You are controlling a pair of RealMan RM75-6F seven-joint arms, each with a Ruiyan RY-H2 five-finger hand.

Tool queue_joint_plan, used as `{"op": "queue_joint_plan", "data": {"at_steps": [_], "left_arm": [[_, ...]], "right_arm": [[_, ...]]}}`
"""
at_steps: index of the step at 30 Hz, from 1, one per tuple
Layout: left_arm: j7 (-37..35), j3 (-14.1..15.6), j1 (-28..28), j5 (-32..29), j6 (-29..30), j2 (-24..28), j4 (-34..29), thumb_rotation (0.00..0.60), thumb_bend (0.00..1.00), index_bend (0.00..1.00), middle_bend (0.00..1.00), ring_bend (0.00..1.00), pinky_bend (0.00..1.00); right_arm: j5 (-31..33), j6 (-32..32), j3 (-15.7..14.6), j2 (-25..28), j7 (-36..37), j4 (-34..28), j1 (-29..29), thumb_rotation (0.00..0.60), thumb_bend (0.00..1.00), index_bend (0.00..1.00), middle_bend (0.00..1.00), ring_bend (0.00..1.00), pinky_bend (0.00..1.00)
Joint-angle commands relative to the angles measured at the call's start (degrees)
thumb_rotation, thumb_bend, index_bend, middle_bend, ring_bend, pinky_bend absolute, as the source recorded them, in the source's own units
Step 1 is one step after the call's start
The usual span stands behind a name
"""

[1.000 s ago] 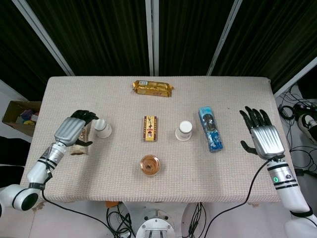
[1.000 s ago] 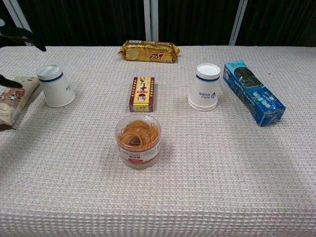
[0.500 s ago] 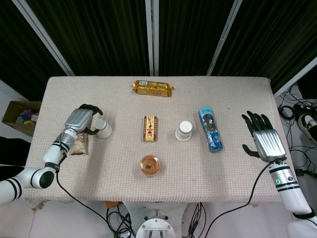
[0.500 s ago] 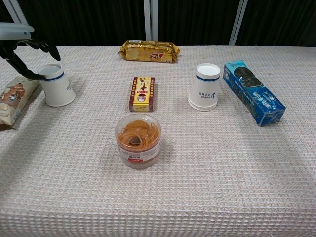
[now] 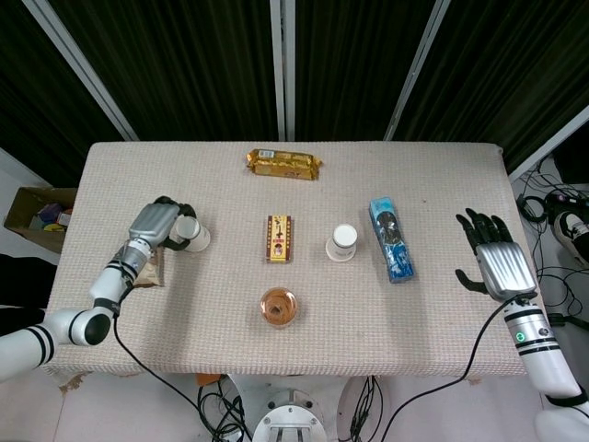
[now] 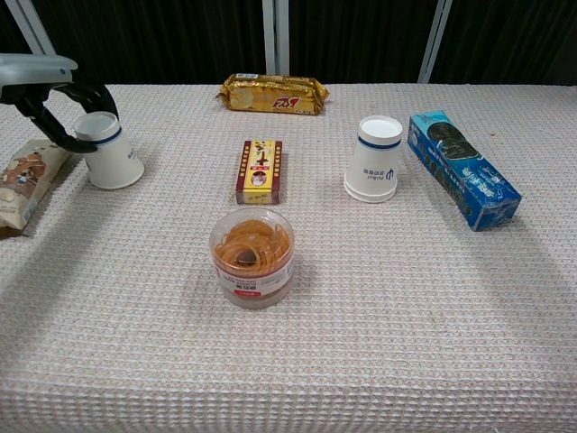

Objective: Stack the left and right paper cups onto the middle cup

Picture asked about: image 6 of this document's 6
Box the clear tub of rubber bands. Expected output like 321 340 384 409
208 207 297 310

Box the gold biscuit pack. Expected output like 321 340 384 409
217 73 331 117

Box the blue cookie box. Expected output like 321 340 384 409
407 110 523 233

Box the beige woven tablecloth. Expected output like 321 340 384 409
0 83 577 433

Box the white frame post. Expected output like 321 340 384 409
261 0 290 77
417 0 453 85
3 0 58 57

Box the white paper cup trident logo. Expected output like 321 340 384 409
343 115 404 199

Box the black curtain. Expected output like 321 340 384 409
0 0 577 87

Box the red yellow small box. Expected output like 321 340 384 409
234 139 284 207

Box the brown snack bag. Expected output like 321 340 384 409
0 138 73 239

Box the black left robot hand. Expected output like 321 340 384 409
0 80 120 154

